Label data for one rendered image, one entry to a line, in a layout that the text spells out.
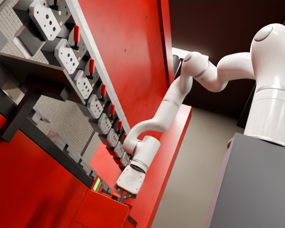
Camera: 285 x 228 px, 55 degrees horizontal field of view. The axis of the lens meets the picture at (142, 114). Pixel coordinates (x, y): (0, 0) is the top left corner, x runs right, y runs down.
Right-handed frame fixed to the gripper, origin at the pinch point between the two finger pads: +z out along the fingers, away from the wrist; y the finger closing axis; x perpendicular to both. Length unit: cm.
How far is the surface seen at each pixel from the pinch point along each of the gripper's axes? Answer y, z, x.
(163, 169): 6, -67, 165
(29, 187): -28.2, 12.7, -20.8
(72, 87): -23, -17, -49
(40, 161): -29.5, 3.5, -23.3
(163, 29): -39, -133, 42
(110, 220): 1.8, 8.5, -15.2
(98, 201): -5.3, 4.9, -15.2
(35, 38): -50, -31, -42
